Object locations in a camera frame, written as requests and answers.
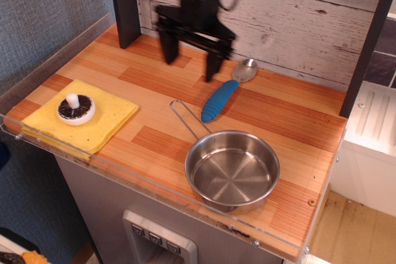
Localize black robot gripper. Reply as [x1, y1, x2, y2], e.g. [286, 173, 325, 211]
[155, 0, 236, 82]

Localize blue handled metal spoon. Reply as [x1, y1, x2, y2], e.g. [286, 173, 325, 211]
[201, 59, 257, 122]

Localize yellow folded cloth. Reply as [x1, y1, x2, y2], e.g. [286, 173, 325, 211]
[22, 79, 138, 161]

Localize small steel pan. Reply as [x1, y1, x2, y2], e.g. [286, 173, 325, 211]
[170, 100, 281, 215]

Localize toy mushroom black white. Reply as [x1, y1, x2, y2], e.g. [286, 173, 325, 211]
[57, 92, 96, 126]

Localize grey toy fridge cabinet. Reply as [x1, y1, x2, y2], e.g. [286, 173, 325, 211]
[56, 157, 283, 263]

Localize clear acrylic edge guard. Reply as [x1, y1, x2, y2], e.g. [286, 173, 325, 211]
[0, 113, 347, 258]

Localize silver dispenser panel with buttons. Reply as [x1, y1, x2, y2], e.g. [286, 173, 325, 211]
[123, 210, 198, 263]

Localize orange object bottom left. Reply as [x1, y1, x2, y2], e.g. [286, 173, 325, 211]
[21, 250, 49, 264]

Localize dark right upright post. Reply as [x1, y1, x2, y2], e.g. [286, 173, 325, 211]
[339, 0, 393, 118]

